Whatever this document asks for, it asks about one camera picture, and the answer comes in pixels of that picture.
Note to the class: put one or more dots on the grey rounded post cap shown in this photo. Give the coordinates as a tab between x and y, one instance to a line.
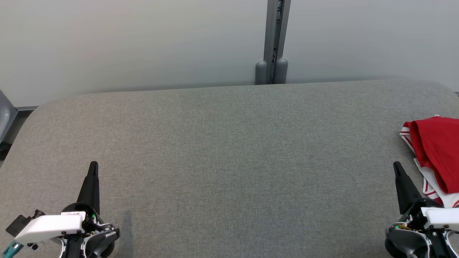
281	71
261	73

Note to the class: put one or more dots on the black caster wheel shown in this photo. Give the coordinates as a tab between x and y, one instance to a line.
4	150

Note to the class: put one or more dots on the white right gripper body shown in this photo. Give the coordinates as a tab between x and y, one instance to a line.
441	218

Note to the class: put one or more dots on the grey metal stand leg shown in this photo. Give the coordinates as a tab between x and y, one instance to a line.
5	118

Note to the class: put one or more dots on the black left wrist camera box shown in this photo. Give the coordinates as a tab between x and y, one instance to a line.
21	224

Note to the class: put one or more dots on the teal left camera connector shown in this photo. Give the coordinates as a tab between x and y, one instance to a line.
10	249

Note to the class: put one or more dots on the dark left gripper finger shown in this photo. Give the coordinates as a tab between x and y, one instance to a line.
91	186

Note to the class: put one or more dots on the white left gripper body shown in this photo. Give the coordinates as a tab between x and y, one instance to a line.
50	225

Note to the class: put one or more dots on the grey partition post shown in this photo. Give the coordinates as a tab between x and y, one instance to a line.
276	32

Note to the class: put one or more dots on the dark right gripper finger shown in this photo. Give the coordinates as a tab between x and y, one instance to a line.
405	186

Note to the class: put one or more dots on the red white basketball jersey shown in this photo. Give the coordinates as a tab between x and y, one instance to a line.
437	150

